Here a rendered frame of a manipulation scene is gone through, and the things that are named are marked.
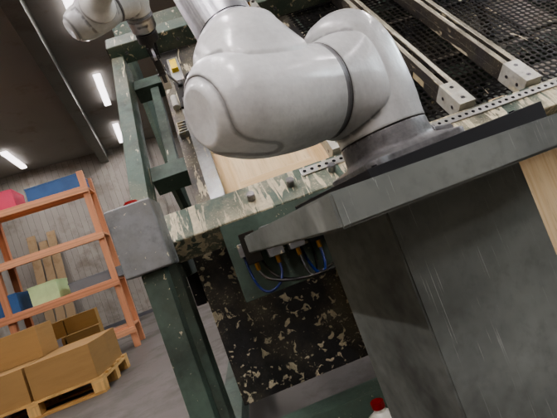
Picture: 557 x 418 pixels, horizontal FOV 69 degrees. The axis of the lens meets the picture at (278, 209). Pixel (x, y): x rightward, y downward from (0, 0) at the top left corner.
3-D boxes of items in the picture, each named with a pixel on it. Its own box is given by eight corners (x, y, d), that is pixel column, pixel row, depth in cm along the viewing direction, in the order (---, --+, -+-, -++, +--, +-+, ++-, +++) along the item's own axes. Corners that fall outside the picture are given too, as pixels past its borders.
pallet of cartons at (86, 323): (105, 348, 627) (92, 308, 631) (30, 378, 599) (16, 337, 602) (113, 339, 704) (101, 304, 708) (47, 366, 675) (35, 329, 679)
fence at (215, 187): (214, 208, 133) (210, 201, 130) (169, 67, 193) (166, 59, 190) (228, 203, 134) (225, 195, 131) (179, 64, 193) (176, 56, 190)
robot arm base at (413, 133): (489, 123, 65) (476, 91, 66) (372, 170, 60) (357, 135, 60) (427, 152, 83) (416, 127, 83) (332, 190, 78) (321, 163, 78)
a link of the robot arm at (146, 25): (126, 23, 133) (133, 40, 138) (152, 15, 134) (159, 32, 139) (123, 12, 139) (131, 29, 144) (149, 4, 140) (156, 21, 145)
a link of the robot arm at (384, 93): (446, 105, 69) (395, -12, 70) (375, 127, 59) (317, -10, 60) (380, 141, 83) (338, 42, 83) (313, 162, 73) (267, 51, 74)
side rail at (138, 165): (147, 245, 135) (133, 226, 127) (120, 78, 204) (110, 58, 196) (164, 239, 136) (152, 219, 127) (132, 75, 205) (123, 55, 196)
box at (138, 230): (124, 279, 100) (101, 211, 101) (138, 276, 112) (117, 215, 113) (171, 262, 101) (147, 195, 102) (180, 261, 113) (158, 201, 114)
